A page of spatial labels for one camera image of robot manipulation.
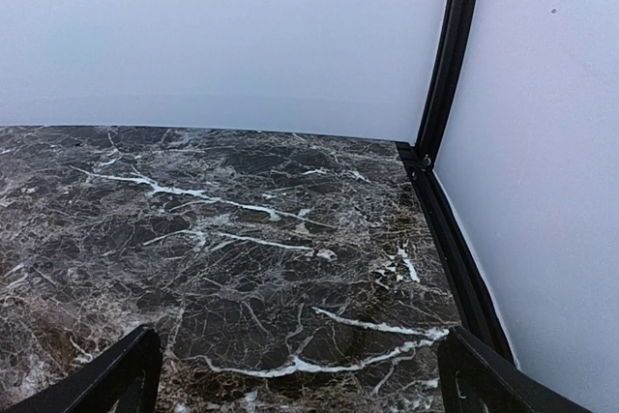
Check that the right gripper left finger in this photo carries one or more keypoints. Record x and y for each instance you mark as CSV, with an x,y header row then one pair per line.
x,y
125,378

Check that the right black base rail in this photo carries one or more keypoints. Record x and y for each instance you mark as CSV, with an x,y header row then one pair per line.
x,y
477,312

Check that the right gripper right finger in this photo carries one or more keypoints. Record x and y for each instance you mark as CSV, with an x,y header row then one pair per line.
x,y
474,378

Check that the right black frame post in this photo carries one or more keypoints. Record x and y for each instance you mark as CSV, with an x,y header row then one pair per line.
x,y
443,84

